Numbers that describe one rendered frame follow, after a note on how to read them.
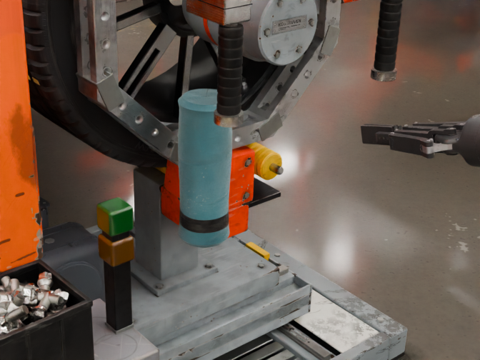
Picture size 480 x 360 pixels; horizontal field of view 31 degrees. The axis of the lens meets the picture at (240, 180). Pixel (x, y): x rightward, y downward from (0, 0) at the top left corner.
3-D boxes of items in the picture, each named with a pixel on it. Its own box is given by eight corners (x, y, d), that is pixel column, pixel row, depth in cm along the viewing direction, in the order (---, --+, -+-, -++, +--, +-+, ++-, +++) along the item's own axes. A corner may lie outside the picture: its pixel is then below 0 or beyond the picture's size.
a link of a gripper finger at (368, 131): (400, 144, 133) (397, 146, 133) (365, 142, 138) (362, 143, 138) (398, 126, 132) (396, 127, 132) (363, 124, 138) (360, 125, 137)
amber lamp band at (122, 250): (121, 248, 127) (120, 225, 126) (136, 260, 125) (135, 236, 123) (97, 257, 125) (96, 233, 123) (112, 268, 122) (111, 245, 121)
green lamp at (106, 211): (119, 219, 125) (118, 195, 123) (135, 230, 123) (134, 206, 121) (96, 227, 123) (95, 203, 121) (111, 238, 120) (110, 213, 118)
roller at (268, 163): (201, 132, 190) (201, 108, 187) (291, 181, 170) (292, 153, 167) (179, 138, 186) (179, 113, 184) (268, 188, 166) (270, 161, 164)
